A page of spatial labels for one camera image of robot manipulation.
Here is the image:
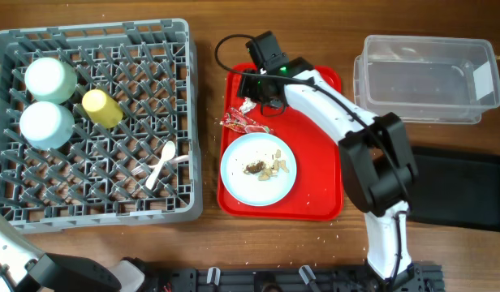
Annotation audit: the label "white napkin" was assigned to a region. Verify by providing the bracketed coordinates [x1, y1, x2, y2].
[239, 97, 256, 114]

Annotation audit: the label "red snack wrapper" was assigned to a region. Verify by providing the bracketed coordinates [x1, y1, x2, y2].
[220, 107, 274, 134]

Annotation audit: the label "food scraps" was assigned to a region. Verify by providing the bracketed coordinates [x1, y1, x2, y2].
[243, 149, 290, 181]

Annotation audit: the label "light blue plate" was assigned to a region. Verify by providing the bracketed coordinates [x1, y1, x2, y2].
[220, 133, 297, 207]

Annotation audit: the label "white plastic spoon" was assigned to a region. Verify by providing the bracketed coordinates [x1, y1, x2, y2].
[144, 140, 176, 190]

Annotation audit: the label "white plastic fork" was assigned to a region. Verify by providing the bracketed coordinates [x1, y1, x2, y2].
[131, 155, 189, 176]

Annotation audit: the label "yellow plastic cup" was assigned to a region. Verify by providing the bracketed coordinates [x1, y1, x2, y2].
[82, 89, 123, 129]

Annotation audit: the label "mint green bowl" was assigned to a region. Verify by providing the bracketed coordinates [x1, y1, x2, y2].
[24, 58, 78, 104]

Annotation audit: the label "light blue bowl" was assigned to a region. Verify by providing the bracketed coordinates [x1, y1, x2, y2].
[19, 101, 75, 150]

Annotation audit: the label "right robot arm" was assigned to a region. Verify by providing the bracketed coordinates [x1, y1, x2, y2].
[238, 58, 418, 284]

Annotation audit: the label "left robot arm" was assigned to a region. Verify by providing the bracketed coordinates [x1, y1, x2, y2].
[0, 214, 145, 292]

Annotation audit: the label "grey dishwasher rack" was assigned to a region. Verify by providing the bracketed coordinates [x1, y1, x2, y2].
[0, 19, 203, 234]

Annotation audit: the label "red plastic tray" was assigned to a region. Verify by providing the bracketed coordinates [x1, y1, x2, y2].
[216, 62, 345, 222]

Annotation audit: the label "clear plastic bin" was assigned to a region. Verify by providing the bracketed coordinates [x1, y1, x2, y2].
[353, 35, 500, 124]

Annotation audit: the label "black tray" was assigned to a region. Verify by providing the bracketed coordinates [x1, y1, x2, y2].
[408, 147, 500, 232]

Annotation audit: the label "black cable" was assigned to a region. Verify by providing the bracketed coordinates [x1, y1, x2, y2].
[213, 33, 409, 281]

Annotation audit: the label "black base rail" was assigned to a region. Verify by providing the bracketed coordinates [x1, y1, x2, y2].
[151, 264, 446, 292]

